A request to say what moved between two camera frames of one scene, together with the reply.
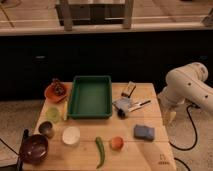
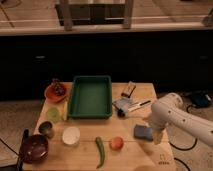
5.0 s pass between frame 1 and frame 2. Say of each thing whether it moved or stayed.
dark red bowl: stayed
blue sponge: stayed
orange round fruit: stayed
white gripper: moved
